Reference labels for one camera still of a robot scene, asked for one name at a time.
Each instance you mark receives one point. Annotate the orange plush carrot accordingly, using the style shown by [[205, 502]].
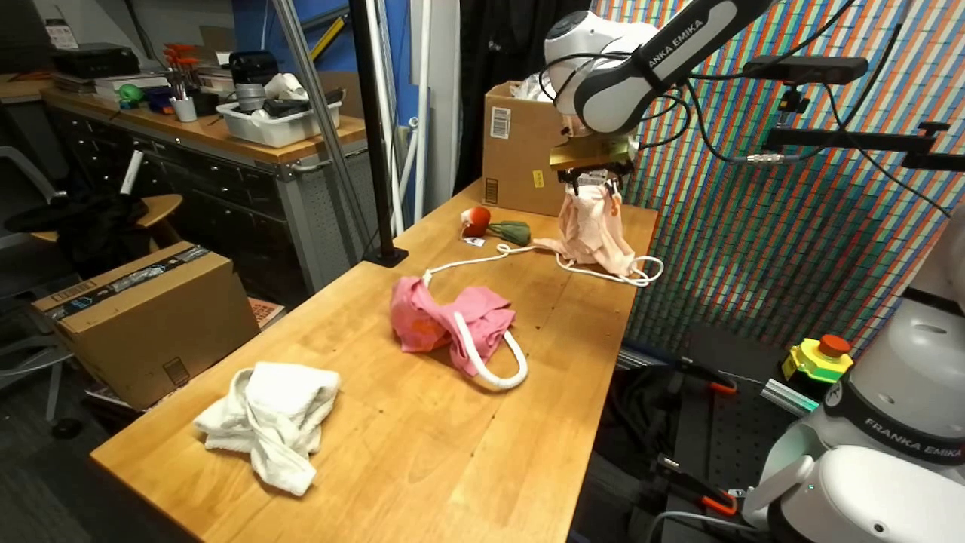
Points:
[[478, 225]]

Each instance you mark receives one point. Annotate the pink cloth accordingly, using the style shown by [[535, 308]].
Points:
[[422, 323]]

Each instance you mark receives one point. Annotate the peach cloth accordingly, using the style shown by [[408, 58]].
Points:
[[590, 228]]

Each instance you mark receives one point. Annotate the white towel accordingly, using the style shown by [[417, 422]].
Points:
[[271, 415]]

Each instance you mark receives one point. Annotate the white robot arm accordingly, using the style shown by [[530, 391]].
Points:
[[607, 74]]

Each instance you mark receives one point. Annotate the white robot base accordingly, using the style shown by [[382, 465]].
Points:
[[885, 455]]

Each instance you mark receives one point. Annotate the black vertical pole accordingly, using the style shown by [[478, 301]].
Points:
[[388, 252]]

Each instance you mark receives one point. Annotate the cardboard box on table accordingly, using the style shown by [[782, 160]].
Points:
[[517, 142]]

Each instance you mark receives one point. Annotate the wooden workbench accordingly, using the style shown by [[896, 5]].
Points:
[[292, 217]]

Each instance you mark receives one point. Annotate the white plastic bin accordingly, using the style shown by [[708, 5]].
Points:
[[271, 123]]

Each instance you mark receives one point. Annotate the wooden stool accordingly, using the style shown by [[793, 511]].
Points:
[[105, 215]]

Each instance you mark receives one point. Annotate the cardboard box on floor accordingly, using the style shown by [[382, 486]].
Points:
[[155, 323]]

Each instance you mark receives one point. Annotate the emergency stop button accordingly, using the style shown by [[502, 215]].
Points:
[[821, 361]]

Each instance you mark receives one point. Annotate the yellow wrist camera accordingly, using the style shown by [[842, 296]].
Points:
[[585, 154]]

